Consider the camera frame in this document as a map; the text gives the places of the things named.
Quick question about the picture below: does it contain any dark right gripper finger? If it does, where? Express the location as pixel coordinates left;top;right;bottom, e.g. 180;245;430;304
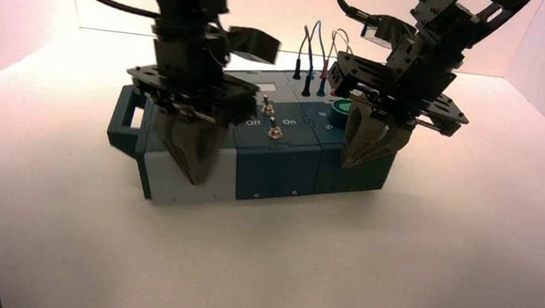
370;121;416;162
339;99;390;174

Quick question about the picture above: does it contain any black jumper cable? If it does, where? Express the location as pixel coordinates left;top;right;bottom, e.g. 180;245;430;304
290;24;319;98

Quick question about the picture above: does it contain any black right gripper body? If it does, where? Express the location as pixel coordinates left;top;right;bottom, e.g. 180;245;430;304
323;23;479;141

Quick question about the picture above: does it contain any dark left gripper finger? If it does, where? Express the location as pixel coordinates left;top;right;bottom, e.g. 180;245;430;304
201;121;230;186
147;108;214;187

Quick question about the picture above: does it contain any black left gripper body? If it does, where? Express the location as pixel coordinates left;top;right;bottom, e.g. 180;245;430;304
121;23;267;131

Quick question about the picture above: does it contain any grey teal modular control box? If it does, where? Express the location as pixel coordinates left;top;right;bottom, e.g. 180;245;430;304
99;47;408;233

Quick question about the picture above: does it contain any blue jumper cable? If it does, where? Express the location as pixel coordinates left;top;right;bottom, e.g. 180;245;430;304
305;20;335;98

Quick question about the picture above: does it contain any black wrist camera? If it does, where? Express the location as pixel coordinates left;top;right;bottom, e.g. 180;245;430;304
359;12;420;52
224;25;283;65

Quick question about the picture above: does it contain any metal toggle switch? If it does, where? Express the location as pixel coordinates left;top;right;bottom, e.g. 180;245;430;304
260;95;276;118
266;117;285;141

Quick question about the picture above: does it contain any green rotary knob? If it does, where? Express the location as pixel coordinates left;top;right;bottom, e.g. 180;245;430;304
327;97;355;130

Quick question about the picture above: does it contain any red jumper cable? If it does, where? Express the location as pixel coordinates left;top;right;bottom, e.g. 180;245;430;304
318;28;349;82

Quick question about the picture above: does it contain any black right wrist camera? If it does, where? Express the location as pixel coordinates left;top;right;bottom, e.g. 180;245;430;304
359;12;420;52

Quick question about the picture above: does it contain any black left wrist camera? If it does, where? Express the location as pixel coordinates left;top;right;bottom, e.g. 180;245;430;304
224;25;283;65

